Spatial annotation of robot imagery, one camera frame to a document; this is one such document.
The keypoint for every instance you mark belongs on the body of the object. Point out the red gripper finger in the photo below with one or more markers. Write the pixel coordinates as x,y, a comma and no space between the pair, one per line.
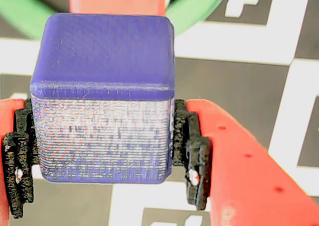
249,181
18,148

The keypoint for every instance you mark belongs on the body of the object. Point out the blue cube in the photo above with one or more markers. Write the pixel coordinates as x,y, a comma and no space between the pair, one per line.
104,61

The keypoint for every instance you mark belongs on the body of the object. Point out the black white marker checkerboard mat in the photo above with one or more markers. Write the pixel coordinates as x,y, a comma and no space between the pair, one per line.
236,86

